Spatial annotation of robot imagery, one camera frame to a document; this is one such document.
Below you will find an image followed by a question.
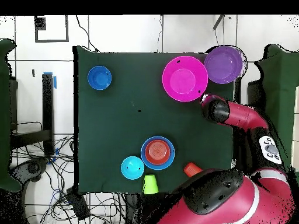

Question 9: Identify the orange plastic bowl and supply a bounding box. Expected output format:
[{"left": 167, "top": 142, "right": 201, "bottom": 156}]
[{"left": 144, "top": 139, "right": 172, "bottom": 166}]

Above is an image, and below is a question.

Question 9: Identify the large light blue bowl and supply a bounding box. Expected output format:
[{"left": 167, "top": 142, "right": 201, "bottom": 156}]
[{"left": 140, "top": 135, "right": 176, "bottom": 171}]

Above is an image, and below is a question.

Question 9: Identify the small cyan ribbed bowl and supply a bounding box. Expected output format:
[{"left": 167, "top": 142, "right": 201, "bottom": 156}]
[{"left": 120, "top": 156, "right": 145, "bottom": 180}]

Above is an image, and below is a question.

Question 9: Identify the large pink plastic bowl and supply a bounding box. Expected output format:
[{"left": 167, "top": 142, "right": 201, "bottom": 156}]
[{"left": 162, "top": 55, "right": 209, "bottom": 103}]

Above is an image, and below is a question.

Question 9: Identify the green plastic cup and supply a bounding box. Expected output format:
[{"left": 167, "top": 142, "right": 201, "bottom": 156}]
[{"left": 142, "top": 174, "right": 159, "bottom": 195}]

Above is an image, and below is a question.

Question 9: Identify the orange plastic cup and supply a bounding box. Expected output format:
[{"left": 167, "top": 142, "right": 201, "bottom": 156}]
[{"left": 183, "top": 162, "right": 203, "bottom": 178}]

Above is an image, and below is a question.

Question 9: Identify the large purple plastic bowl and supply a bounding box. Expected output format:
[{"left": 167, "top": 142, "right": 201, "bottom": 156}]
[{"left": 204, "top": 45, "right": 244, "bottom": 85}]

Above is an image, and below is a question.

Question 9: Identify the white box stack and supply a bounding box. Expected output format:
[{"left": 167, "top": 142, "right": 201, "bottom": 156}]
[{"left": 290, "top": 86, "right": 299, "bottom": 167}]

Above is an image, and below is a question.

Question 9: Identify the dark green tablecloth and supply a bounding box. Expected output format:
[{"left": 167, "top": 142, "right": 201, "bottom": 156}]
[{"left": 73, "top": 45, "right": 239, "bottom": 195}]

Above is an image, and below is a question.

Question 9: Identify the small dark blue bowl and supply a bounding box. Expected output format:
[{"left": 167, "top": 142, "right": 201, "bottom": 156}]
[{"left": 87, "top": 65, "right": 113, "bottom": 91}]

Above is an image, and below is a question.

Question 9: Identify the black metal stand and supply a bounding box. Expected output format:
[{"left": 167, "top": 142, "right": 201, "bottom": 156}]
[{"left": 10, "top": 73, "right": 55, "bottom": 156}]

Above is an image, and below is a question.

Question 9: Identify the green cloth side table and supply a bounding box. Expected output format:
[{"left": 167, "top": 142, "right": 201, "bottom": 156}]
[
  {"left": 0, "top": 38, "right": 23, "bottom": 193},
  {"left": 254, "top": 44, "right": 299, "bottom": 173}
]

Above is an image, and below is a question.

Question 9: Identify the tangle of black cables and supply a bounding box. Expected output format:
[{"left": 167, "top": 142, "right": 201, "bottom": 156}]
[{"left": 11, "top": 135, "right": 127, "bottom": 224}]

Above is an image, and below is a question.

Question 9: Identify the thin black floor cable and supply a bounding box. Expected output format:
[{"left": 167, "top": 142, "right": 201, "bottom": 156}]
[{"left": 75, "top": 15, "right": 99, "bottom": 53}]

